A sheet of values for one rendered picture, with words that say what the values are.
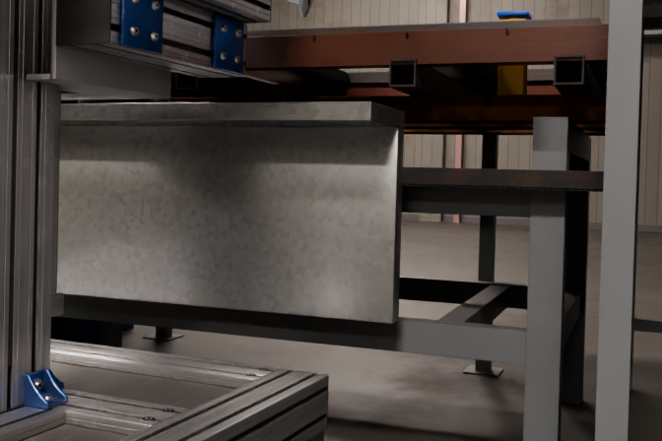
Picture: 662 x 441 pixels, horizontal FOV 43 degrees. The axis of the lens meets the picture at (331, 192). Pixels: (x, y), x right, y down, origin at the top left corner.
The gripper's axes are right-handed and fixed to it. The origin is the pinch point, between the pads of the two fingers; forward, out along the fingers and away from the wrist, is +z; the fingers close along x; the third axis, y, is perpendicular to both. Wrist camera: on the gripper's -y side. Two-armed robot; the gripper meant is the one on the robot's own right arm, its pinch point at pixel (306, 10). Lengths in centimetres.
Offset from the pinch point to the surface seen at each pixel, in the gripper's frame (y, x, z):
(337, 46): -13.1, 17.2, 10.2
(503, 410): -39, -39, 91
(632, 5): -65, 52, 11
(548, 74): -45, -51, 8
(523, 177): -48, 19, 34
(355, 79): 6, -51, 9
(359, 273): -20, 22, 52
